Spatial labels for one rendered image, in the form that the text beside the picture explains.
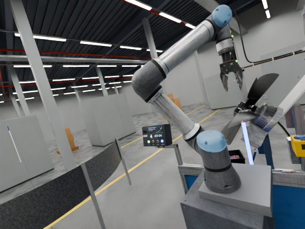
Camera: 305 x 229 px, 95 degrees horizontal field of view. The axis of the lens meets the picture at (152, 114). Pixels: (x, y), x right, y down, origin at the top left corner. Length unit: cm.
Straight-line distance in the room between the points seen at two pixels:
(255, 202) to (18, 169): 615
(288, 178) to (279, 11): 1310
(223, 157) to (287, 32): 1314
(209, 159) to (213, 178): 9
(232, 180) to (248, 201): 8
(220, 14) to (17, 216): 210
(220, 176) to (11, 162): 604
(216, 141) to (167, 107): 26
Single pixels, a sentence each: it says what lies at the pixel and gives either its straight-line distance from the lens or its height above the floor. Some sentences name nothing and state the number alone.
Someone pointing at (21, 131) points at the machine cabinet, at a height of 158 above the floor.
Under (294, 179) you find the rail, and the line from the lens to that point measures 121.
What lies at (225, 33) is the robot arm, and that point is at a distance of 87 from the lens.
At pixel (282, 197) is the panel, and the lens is 130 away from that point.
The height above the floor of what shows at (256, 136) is 99.
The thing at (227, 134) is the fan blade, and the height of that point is 99.
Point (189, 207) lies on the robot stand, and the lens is 75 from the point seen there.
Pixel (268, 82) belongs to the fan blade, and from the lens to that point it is 144.
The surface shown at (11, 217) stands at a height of 80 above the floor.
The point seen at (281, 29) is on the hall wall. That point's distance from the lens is 1367.
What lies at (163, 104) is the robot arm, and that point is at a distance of 69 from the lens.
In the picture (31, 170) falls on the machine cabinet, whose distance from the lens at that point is 633.
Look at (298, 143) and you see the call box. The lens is 108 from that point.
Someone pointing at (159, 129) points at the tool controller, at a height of 121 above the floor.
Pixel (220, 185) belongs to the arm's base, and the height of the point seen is 107.
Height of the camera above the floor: 148
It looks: 6 degrees down
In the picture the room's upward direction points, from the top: 15 degrees counter-clockwise
